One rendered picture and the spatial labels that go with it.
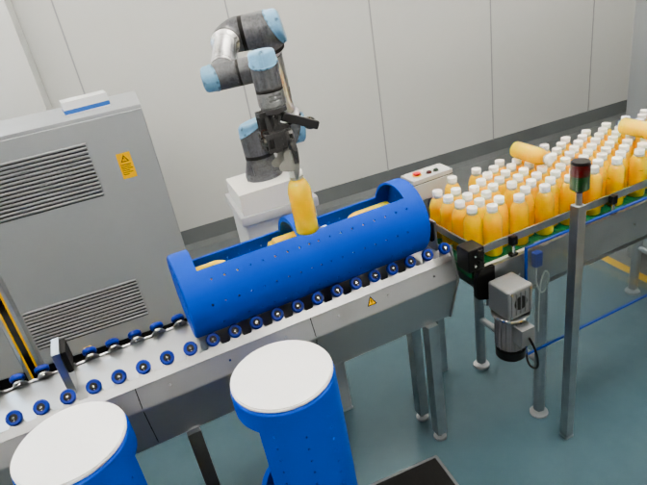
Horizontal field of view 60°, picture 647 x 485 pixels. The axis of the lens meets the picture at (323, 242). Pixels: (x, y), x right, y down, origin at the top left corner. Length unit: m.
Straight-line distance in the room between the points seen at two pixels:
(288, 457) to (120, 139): 2.18
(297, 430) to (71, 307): 2.35
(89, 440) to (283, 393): 0.49
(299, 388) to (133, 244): 2.15
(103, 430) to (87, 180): 1.97
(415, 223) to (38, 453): 1.30
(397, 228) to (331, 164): 3.09
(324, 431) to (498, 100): 4.57
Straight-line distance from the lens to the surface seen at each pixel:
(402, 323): 2.17
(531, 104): 5.95
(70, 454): 1.55
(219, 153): 4.65
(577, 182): 2.03
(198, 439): 2.08
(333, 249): 1.82
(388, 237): 1.90
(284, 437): 1.48
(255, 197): 2.16
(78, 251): 3.45
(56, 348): 1.88
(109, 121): 3.23
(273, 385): 1.49
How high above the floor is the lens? 1.99
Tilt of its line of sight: 27 degrees down
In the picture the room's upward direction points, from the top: 10 degrees counter-clockwise
